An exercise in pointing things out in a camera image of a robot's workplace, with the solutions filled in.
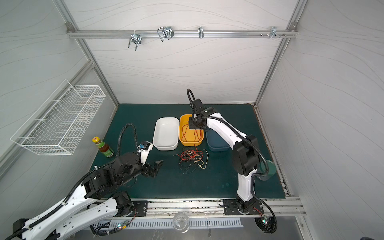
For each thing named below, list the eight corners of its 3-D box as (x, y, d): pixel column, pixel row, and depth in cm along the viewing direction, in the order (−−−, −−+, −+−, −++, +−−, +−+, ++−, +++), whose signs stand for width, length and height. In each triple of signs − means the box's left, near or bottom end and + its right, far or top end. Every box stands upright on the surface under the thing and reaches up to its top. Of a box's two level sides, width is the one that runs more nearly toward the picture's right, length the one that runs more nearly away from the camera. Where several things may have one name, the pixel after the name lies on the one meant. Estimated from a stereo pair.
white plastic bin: (151, 151, 96) (149, 146, 91) (157, 122, 111) (156, 117, 106) (177, 151, 96) (177, 146, 91) (180, 122, 111) (179, 117, 106)
